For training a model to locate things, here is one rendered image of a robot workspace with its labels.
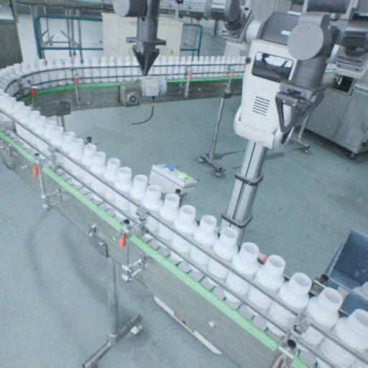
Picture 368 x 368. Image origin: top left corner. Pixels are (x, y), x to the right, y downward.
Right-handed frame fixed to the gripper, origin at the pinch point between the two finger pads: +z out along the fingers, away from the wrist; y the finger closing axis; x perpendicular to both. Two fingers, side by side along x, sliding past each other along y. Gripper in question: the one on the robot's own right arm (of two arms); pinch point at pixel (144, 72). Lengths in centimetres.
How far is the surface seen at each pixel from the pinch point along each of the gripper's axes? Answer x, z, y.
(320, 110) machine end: -24, 91, -369
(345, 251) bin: 70, 55, -46
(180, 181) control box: 19.5, 28.2, 0.9
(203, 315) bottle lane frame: 46, 49, 19
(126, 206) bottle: 11.6, 35.2, 15.8
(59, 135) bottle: -24.8, 26.0, 15.1
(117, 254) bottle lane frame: 12, 54, 19
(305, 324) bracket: 67, 29, 20
